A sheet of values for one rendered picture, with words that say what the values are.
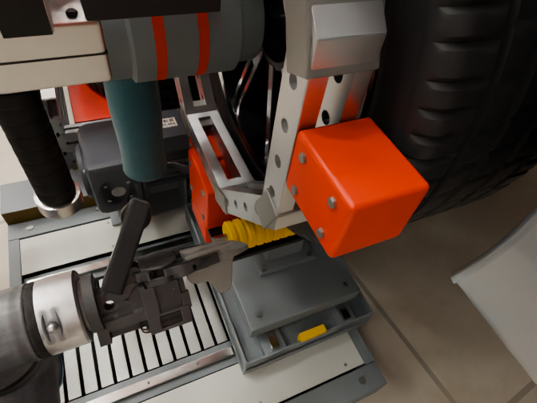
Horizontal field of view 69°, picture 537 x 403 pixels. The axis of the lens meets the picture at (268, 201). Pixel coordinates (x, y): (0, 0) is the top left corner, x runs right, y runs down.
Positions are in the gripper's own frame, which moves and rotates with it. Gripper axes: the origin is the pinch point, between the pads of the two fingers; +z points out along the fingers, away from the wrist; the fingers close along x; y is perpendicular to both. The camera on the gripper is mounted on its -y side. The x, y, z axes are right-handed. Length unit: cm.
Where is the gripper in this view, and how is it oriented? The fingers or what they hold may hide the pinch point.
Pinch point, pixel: (237, 243)
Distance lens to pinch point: 54.5
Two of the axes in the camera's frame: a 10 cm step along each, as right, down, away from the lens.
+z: 9.1, -2.4, 3.4
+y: 1.9, 9.7, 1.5
